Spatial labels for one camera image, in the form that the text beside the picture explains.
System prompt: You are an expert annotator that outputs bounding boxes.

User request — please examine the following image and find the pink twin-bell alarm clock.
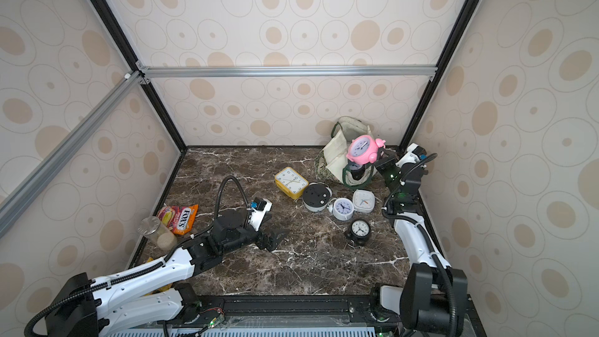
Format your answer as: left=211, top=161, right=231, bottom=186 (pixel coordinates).
left=346, top=134, right=385, bottom=166

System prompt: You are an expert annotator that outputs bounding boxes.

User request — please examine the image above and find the black twin-bell alarm clock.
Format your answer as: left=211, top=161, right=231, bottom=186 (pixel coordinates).
left=348, top=163, right=366, bottom=181

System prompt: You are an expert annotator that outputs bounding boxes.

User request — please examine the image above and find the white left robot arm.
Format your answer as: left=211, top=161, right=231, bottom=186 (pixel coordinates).
left=23, top=176, right=289, bottom=336

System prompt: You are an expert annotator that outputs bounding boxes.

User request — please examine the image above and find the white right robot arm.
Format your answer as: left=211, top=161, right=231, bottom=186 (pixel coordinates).
left=371, top=144, right=467, bottom=336

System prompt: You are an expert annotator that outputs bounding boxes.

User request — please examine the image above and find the white square orange-number clock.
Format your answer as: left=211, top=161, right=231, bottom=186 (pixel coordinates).
left=352, top=190, right=376, bottom=214

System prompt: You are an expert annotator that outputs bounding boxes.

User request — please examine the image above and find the cream canvas tote bag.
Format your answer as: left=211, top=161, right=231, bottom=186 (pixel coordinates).
left=314, top=116, right=377, bottom=190

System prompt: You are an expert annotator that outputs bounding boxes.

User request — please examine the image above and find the Fox's candy bag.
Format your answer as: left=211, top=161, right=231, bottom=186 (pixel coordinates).
left=157, top=204, right=198, bottom=236

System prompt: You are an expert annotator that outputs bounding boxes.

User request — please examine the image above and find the yellow square alarm clock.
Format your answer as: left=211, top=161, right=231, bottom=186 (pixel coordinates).
left=275, top=167, right=309, bottom=200

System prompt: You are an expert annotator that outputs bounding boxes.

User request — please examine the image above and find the white clock black back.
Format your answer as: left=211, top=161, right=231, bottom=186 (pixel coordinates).
left=301, top=183, right=332, bottom=213

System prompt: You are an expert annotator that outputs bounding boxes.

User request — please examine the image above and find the small white round clock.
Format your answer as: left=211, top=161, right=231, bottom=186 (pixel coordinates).
left=328, top=198, right=355, bottom=222

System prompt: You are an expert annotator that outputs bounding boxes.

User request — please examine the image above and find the small black twin-bell clock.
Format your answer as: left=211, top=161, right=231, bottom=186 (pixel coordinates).
left=344, top=218, right=372, bottom=247

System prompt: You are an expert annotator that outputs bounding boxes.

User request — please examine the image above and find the clear plastic jar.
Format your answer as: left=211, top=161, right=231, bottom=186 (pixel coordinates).
left=137, top=216, right=177, bottom=251

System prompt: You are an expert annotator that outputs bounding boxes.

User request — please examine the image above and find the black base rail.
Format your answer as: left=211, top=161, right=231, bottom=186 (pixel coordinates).
left=107, top=293, right=483, bottom=337

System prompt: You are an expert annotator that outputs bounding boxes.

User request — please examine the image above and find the aluminium frame bar rear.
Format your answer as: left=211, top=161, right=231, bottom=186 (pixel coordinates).
left=140, top=65, right=437, bottom=78

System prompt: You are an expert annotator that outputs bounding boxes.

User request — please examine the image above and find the aluminium frame bar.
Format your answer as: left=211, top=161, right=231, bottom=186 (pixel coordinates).
left=1, top=71, right=142, bottom=236
left=140, top=65, right=437, bottom=78

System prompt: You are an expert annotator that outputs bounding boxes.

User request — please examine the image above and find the aluminium frame bar left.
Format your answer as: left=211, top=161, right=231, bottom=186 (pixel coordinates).
left=1, top=71, right=142, bottom=236

